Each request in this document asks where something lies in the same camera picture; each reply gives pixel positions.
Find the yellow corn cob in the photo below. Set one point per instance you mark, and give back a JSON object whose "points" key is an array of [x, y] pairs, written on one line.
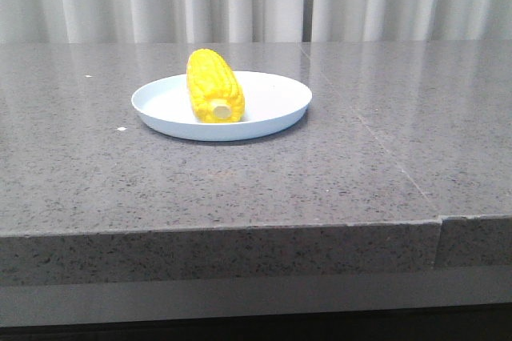
{"points": [[214, 92]]}

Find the light blue round plate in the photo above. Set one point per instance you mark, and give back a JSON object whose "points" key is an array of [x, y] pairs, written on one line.
{"points": [[272, 103]]}

